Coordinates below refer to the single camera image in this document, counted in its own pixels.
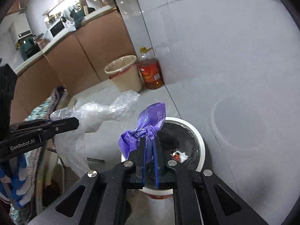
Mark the white small trash bin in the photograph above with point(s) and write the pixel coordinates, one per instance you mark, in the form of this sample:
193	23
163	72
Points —
186	148

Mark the purple plastic bag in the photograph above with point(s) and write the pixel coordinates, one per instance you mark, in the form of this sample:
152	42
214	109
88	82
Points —
150	121

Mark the brown kitchen cabinets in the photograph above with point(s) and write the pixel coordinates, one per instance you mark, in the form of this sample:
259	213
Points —
75	58

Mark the white water heater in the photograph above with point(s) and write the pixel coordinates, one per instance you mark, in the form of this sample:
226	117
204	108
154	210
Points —
20	28

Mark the clear plastic bag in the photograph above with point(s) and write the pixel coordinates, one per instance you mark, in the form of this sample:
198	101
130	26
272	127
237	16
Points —
70	146

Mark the blue white gloved left hand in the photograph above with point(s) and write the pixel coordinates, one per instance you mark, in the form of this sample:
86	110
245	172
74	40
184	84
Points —
16	189

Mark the zigzag patterned table cloth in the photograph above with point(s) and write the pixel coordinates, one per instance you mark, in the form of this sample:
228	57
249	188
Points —
34	155

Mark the dark green kettle appliance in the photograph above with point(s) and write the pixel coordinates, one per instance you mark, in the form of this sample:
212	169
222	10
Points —
28	47

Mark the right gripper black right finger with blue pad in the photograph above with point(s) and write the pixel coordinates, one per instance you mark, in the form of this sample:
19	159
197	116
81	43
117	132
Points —
162	176

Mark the white microwave oven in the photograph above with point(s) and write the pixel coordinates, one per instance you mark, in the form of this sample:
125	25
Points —
54	29

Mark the cooking oil bottle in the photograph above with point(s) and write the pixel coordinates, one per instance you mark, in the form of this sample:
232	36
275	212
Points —
150	69

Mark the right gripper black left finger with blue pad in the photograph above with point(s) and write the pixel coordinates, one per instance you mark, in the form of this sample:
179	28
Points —
138	157

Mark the beige waste bin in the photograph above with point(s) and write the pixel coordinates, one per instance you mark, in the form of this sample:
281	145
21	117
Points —
124	73

